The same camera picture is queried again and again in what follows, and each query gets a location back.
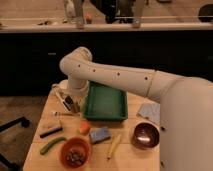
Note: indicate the dark metal cup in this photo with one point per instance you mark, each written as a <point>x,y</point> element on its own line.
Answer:
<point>72,105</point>

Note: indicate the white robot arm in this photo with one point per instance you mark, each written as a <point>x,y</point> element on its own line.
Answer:
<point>186,106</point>

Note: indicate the green plastic tray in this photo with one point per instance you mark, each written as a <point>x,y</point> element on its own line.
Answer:
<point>105,103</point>

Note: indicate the white mug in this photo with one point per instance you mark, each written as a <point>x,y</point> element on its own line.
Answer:
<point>61,87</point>

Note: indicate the orange carrot toy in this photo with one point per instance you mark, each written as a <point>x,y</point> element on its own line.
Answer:
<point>84,128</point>

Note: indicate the white black marker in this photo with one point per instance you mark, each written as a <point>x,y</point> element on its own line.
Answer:
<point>60,99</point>

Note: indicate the blue sponge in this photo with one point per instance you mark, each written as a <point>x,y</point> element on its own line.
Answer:
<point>99,135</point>

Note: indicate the light blue cloth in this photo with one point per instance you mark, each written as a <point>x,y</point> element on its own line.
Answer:
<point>150,111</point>

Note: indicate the yellow banana toy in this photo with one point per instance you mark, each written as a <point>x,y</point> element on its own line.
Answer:
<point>113,146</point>

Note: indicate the silver fork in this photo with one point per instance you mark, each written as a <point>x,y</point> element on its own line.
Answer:
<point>56,113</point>

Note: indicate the dark brown bowl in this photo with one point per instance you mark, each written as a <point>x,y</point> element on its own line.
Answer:
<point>145,136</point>

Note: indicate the orange bowl with nuts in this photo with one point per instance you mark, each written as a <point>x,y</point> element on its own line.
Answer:
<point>75,153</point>

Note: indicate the green cucumber toy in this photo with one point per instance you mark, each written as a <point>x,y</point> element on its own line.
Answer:
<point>50,144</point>

